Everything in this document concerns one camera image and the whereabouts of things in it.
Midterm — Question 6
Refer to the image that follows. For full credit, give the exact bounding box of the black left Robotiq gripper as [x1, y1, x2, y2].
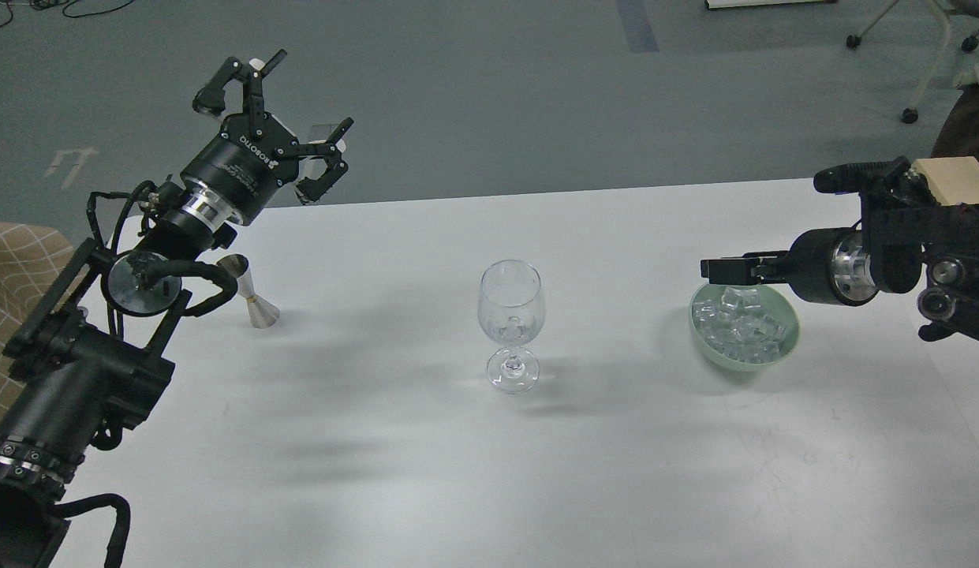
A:
[181, 48, 355, 226]

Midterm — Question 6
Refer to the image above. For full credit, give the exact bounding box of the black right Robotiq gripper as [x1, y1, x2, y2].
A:
[701, 229, 880, 307]

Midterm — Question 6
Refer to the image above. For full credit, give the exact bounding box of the steel double jigger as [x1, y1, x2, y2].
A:
[215, 254, 281, 328]

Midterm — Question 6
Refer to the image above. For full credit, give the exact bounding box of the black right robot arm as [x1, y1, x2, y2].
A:
[701, 157, 979, 342]

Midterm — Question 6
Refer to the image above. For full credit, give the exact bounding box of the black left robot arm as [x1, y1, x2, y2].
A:
[0, 50, 353, 567]

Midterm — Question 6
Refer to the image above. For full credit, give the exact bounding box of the green bowl of ice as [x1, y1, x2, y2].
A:
[687, 284, 802, 372]

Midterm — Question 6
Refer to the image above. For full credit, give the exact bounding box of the clear wine glass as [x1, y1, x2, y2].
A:
[476, 259, 546, 394]

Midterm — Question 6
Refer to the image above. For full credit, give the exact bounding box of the beige checked cloth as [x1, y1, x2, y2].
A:
[0, 222, 74, 420]

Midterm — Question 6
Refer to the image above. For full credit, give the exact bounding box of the office chair base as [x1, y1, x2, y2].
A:
[845, 1, 979, 125]

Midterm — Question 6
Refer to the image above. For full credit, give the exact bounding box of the black floor cable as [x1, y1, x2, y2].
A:
[0, 0, 135, 34]

